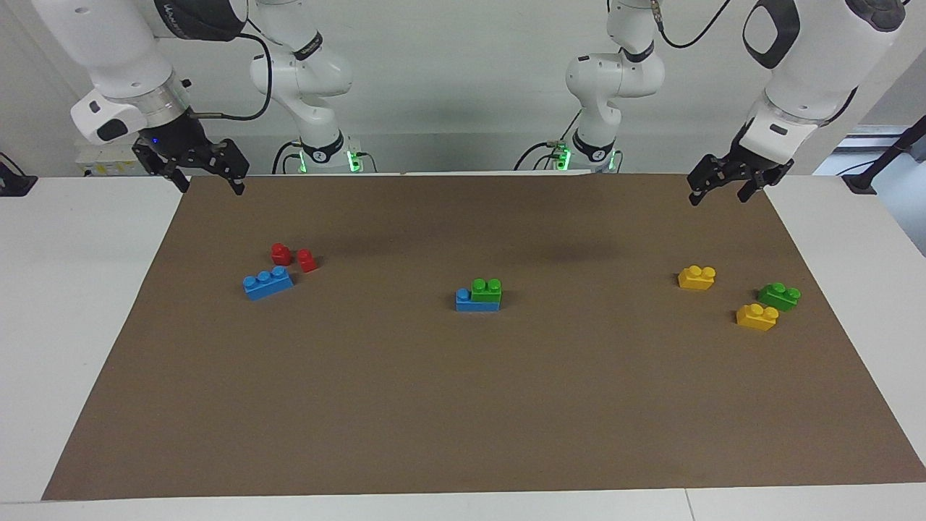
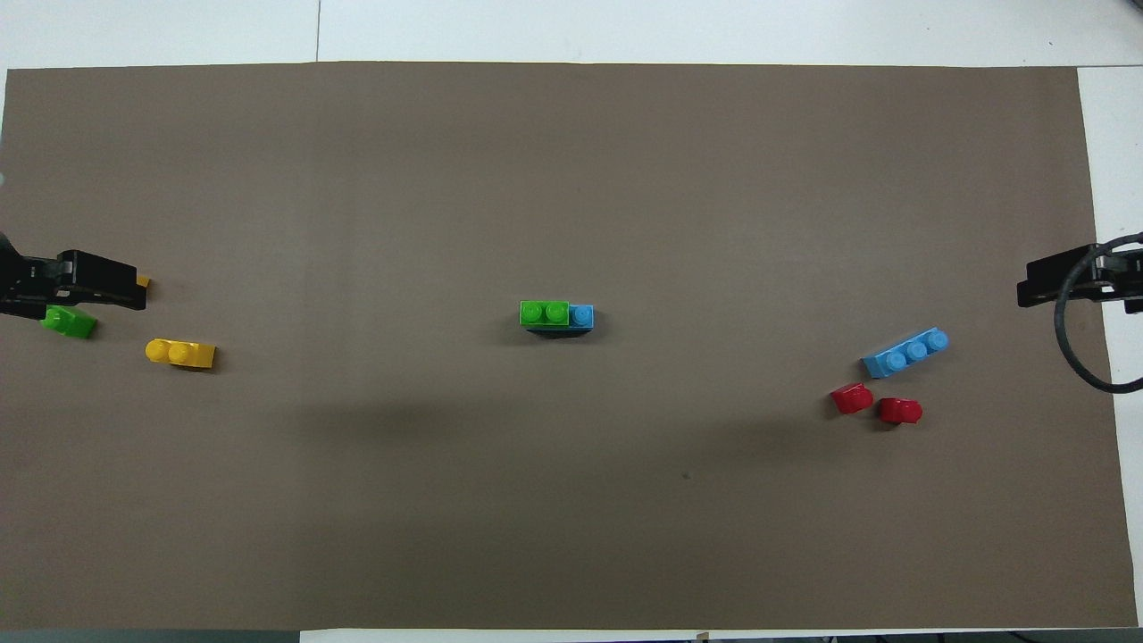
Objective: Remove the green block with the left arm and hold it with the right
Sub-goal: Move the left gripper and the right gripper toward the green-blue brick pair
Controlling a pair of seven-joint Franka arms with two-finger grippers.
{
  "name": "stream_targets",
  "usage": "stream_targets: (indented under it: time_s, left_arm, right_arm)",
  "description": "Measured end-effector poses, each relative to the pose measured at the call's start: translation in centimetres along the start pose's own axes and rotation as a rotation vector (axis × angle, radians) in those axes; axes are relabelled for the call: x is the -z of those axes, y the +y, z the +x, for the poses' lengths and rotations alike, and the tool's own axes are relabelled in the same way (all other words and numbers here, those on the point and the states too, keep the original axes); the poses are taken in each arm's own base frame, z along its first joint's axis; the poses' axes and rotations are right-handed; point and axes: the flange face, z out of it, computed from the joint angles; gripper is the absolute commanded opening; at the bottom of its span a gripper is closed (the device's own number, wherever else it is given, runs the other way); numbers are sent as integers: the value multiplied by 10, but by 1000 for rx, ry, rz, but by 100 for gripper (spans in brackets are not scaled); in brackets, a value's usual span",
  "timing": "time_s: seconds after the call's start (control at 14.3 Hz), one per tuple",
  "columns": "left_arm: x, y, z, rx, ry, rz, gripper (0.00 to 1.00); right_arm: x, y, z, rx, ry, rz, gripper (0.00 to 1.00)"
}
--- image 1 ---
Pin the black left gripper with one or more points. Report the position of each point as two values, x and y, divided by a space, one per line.
752 161

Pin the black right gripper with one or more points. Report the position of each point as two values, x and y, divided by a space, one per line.
177 145

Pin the green two-stud toy block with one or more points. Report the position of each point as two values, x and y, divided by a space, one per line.
779 297
486 290

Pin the blue three-stud toy block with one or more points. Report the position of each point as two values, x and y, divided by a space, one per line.
474 304
268 284

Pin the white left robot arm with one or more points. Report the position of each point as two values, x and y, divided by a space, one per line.
817 65

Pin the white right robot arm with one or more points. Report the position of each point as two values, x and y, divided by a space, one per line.
108 43

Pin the yellow two-stud toy block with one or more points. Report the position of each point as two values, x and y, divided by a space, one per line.
697 278
757 318

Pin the small red toy block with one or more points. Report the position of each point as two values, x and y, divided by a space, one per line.
307 261
281 254

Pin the beige control box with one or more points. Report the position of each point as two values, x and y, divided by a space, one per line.
108 161

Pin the black metal stand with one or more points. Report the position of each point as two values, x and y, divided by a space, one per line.
879 159

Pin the black table clamp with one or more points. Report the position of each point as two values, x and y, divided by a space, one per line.
14 181

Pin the brown paper table mat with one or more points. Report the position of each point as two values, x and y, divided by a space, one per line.
463 398

